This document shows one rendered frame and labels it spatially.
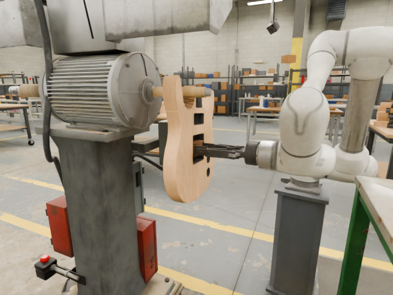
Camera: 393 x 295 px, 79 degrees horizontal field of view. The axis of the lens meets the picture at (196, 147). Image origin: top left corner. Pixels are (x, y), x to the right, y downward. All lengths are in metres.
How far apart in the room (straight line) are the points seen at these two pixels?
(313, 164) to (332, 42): 0.56
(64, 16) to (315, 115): 0.82
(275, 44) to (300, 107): 11.35
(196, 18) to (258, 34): 11.52
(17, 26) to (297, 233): 1.57
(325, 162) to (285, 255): 0.99
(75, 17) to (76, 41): 0.07
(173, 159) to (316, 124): 0.38
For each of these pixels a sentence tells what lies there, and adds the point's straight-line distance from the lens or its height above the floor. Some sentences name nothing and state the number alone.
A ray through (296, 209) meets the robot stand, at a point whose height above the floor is 0.61.
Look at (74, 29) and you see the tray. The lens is 0.95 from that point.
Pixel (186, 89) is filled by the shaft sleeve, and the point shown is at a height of 1.26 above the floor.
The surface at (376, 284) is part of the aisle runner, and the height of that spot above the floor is 0.00.
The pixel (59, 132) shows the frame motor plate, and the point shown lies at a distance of 0.98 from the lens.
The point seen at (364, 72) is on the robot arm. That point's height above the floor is 1.32.
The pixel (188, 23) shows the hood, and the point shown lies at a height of 1.40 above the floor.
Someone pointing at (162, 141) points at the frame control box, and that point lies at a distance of 1.06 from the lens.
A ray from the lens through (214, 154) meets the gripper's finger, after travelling 0.75.
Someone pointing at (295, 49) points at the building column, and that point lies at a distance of 7.62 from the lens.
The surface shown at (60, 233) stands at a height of 0.66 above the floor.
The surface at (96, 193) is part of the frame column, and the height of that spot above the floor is 0.89.
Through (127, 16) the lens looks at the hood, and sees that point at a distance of 0.70.
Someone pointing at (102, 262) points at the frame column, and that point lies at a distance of 1.12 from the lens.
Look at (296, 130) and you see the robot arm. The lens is 0.60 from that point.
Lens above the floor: 1.26
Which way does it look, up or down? 14 degrees down
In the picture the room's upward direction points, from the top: straight up
